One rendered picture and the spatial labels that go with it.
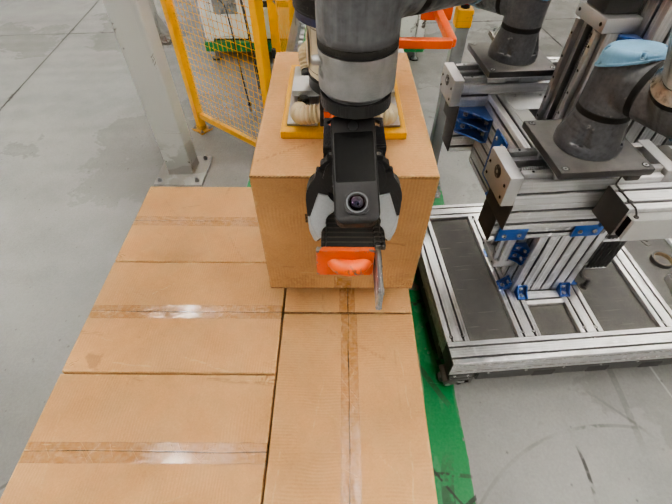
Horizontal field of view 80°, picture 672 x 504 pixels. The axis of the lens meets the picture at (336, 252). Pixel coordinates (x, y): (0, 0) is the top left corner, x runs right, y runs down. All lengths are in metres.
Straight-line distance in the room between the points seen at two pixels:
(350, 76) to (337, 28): 0.04
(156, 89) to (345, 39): 2.13
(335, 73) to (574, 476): 1.67
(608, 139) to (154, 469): 1.29
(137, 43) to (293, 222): 1.61
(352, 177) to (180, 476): 0.90
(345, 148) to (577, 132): 0.77
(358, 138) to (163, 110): 2.14
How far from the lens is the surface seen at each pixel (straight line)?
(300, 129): 0.96
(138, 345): 1.33
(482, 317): 1.74
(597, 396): 2.02
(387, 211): 0.50
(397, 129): 0.97
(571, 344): 1.79
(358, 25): 0.37
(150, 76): 2.44
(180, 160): 2.68
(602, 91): 1.07
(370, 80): 0.39
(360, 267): 0.51
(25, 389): 2.14
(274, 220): 0.95
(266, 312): 1.27
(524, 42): 1.48
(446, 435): 1.72
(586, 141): 1.11
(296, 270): 1.08
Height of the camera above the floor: 1.60
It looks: 49 degrees down
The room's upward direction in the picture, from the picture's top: straight up
